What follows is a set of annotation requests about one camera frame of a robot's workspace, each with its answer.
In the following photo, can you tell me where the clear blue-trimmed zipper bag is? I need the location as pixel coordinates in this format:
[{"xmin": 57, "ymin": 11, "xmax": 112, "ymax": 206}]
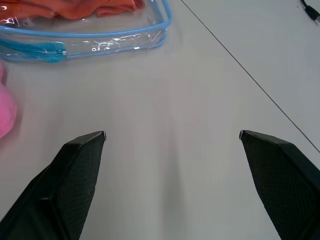
[{"xmin": 0, "ymin": 0, "xmax": 173, "ymax": 65}]

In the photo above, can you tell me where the orange cloth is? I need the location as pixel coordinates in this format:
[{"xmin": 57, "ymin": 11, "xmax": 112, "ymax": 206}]
[{"xmin": 0, "ymin": 0, "xmax": 145, "ymax": 20}]

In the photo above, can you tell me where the pink cloth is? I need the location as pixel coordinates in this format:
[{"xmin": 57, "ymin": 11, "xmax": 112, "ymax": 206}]
[{"xmin": 0, "ymin": 60, "xmax": 18, "ymax": 140}]

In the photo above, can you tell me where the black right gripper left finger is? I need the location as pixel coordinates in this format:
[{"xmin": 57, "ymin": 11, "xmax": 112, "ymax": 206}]
[{"xmin": 0, "ymin": 131, "xmax": 108, "ymax": 240}]

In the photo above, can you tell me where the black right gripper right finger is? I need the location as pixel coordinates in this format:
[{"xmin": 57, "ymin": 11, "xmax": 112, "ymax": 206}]
[{"xmin": 239, "ymin": 129, "xmax": 320, "ymax": 240}]

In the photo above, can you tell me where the black cable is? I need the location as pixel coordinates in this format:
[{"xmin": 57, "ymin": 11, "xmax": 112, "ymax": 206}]
[{"xmin": 300, "ymin": 0, "xmax": 320, "ymax": 22}]

